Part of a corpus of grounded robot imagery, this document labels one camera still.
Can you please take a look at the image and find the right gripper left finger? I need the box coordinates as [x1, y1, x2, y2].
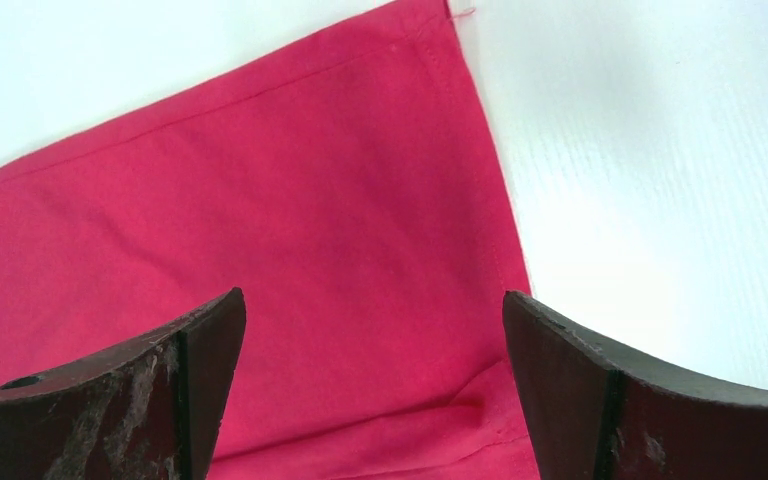
[0, 288, 246, 479]

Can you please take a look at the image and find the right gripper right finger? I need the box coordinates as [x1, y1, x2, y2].
[503, 291, 768, 479]

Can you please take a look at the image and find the magenta t-shirt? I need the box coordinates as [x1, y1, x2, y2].
[0, 1, 538, 479]

